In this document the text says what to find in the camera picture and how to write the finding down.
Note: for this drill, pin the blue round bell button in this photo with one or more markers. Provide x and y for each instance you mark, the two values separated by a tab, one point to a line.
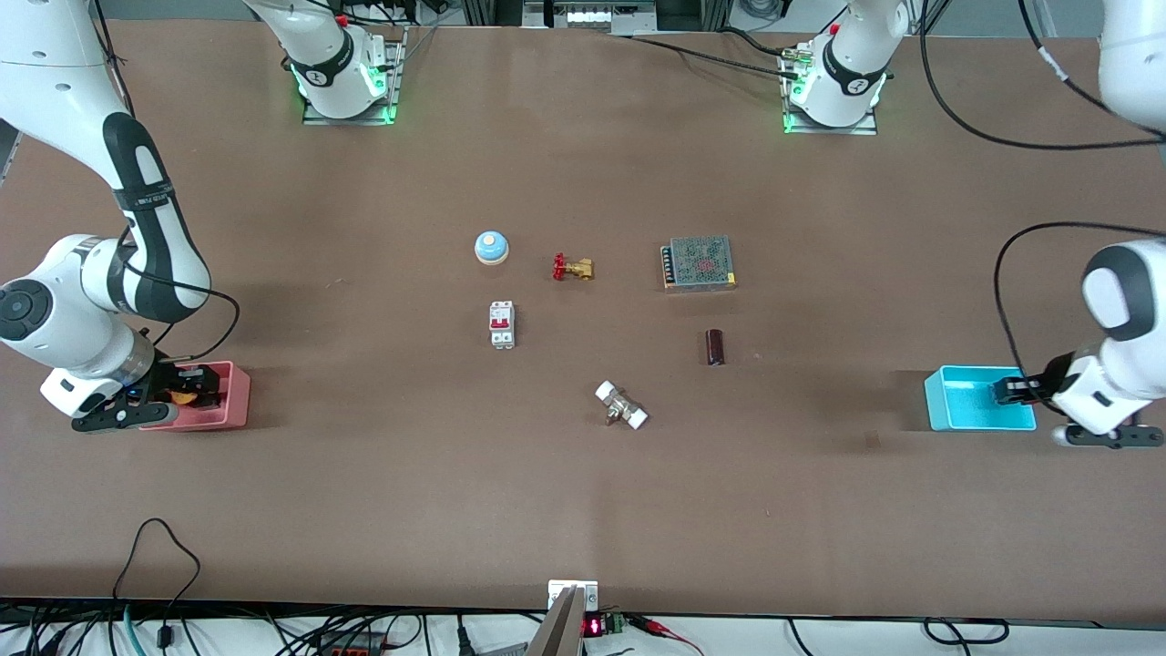
491	246

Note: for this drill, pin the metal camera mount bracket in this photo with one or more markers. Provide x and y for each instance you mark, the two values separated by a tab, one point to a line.
560	629

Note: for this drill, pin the cyan plastic bin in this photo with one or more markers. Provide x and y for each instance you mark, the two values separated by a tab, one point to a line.
961	405

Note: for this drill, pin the pink plastic bin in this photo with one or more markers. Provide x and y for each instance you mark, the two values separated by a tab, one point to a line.
235	401

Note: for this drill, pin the yellow push button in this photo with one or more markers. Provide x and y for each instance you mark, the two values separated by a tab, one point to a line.
183	398

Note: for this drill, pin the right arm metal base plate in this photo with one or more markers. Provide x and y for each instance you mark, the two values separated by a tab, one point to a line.
394	82

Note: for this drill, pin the metal mesh power supply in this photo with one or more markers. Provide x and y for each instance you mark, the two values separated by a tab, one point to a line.
700	262

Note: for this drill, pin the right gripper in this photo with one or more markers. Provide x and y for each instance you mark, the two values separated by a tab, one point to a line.
168	379

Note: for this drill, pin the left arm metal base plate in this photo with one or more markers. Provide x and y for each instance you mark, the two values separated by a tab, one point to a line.
865	128

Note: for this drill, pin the metal fitting white caps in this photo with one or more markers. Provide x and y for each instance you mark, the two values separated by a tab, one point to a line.
621	405

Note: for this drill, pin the red alligator clip lead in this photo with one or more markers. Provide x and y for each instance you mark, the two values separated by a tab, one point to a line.
660	629

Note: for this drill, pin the brown cylinder capacitor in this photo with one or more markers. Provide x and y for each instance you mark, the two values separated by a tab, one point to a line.
715	347

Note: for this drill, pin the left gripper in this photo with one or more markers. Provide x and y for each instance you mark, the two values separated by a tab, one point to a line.
1038	384

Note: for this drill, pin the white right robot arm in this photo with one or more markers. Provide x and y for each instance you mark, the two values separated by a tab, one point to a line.
55	91

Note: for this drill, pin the red LED display module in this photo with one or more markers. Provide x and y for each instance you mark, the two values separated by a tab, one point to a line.
594	626

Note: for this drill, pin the white circuit breaker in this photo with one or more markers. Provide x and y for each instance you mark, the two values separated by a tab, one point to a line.
502	324

